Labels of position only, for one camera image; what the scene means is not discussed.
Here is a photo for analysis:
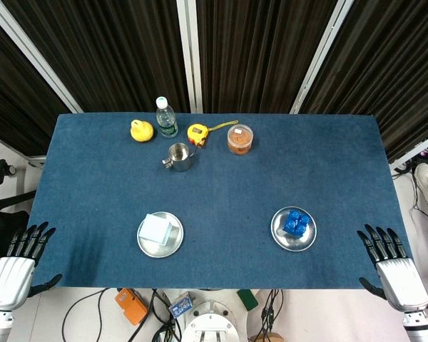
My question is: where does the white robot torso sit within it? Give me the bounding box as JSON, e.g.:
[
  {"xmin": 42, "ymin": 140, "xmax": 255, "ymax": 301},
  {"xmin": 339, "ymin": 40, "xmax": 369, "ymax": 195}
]
[{"xmin": 180, "ymin": 299, "xmax": 249, "ymax": 342}]

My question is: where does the orange device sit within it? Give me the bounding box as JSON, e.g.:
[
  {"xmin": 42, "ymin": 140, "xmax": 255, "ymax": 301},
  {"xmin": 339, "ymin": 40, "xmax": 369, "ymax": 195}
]
[{"xmin": 114, "ymin": 288, "xmax": 149, "ymax": 326}]

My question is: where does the black and silver right hand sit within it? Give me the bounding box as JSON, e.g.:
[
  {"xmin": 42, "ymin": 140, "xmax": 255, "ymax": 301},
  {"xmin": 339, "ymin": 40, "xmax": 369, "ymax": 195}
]
[{"xmin": 356, "ymin": 223, "xmax": 428, "ymax": 314}]

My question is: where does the blue table cloth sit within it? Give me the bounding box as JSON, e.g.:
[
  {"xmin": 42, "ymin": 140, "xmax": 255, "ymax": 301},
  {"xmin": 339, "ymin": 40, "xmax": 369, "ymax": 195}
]
[{"xmin": 27, "ymin": 113, "xmax": 414, "ymax": 290}]

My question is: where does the steel pitcher with handle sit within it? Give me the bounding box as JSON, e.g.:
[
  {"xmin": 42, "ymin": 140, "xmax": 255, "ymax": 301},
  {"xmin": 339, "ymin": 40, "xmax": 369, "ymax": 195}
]
[{"xmin": 161, "ymin": 142, "xmax": 199, "ymax": 172}]

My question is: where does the clear plastic water bottle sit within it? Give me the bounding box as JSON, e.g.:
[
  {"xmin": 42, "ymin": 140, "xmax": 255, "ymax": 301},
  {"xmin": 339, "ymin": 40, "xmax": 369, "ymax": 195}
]
[{"xmin": 155, "ymin": 96, "xmax": 179, "ymax": 139}]

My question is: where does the light blue foam cube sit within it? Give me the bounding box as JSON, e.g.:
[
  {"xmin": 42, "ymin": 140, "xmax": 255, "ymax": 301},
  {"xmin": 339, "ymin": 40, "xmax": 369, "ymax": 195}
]
[{"xmin": 141, "ymin": 212, "xmax": 179, "ymax": 247}]

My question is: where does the yellow pear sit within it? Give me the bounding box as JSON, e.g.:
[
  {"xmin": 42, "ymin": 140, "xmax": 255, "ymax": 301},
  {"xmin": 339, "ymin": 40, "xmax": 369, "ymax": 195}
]
[{"xmin": 130, "ymin": 120, "xmax": 154, "ymax": 143}]

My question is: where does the blue building block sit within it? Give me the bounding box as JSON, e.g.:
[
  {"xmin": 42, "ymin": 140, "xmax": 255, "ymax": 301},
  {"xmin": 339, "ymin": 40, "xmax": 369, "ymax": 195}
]
[{"xmin": 283, "ymin": 209, "xmax": 313, "ymax": 239}]

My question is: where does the black floor cable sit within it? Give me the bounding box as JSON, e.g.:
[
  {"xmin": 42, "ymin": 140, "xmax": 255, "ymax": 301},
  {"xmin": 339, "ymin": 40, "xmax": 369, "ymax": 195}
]
[
  {"xmin": 62, "ymin": 288, "xmax": 110, "ymax": 342},
  {"xmin": 128, "ymin": 289, "xmax": 183, "ymax": 342},
  {"xmin": 253, "ymin": 289, "xmax": 285, "ymax": 342}
]

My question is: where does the clear jar of rubber bands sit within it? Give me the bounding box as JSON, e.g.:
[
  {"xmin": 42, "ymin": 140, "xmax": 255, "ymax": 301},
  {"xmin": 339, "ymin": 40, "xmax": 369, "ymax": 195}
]
[{"xmin": 227, "ymin": 123, "xmax": 254, "ymax": 156}]

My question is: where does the round steel plate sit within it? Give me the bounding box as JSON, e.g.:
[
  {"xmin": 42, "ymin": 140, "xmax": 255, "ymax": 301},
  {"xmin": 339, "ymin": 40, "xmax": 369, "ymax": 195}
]
[
  {"xmin": 136, "ymin": 211, "xmax": 185, "ymax": 258},
  {"xmin": 270, "ymin": 205, "xmax": 317, "ymax": 252}
]

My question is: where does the green block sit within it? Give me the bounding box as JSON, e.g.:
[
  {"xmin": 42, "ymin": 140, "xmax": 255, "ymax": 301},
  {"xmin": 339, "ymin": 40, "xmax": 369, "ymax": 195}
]
[{"xmin": 237, "ymin": 289, "xmax": 260, "ymax": 311}]

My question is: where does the white frame post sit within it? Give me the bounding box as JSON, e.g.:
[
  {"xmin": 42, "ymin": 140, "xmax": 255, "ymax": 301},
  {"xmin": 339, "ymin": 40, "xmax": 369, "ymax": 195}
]
[
  {"xmin": 176, "ymin": 0, "xmax": 203, "ymax": 113},
  {"xmin": 0, "ymin": 0, "xmax": 83, "ymax": 114},
  {"xmin": 289, "ymin": 0, "xmax": 360, "ymax": 115}
]

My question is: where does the black and silver left hand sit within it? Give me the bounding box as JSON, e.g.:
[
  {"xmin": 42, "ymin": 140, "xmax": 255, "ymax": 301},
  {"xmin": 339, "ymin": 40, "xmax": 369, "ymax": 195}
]
[{"xmin": 0, "ymin": 221, "xmax": 63, "ymax": 314}]

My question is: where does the dark pleated curtain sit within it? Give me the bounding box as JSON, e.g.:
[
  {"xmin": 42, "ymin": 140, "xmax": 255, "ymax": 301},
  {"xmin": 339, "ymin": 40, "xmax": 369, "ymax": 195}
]
[
  {"xmin": 195, "ymin": 0, "xmax": 340, "ymax": 114},
  {"xmin": 0, "ymin": 10, "xmax": 71, "ymax": 157},
  {"xmin": 1, "ymin": 0, "xmax": 190, "ymax": 113},
  {"xmin": 301, "ymin": 0, "xmax": 428, "ymax": 163}
]

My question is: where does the small blue box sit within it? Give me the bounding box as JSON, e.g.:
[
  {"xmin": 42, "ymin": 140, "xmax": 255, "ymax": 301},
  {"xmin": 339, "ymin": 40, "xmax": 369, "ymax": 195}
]
[{"xmin": 169, "ymin": 292, "xmax": 194, "ymax": 318}]

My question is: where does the yellow tape measure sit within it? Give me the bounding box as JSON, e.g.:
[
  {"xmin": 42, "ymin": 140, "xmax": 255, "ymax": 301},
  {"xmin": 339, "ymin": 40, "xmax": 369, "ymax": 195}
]
[{"xmin": 187, "ymin": 120, "xmax": 239, "ymax": 147}]

